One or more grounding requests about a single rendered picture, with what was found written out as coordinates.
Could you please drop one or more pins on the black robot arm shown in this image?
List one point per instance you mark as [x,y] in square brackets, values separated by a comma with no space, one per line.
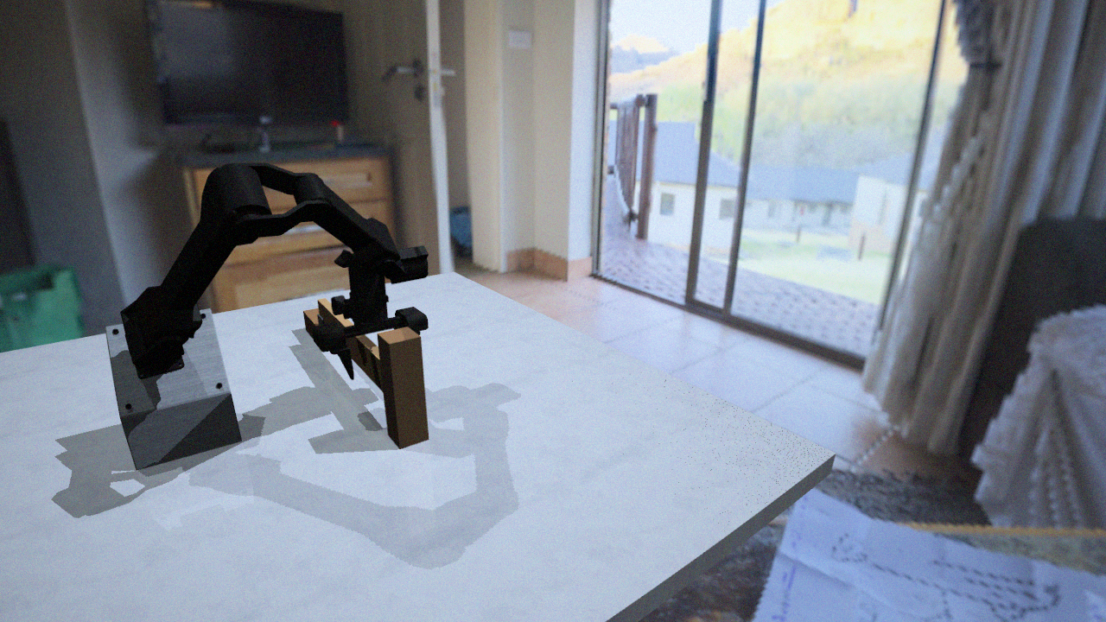
[235,211]

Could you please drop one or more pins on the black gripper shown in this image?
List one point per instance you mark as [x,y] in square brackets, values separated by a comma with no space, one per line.
[369,316]

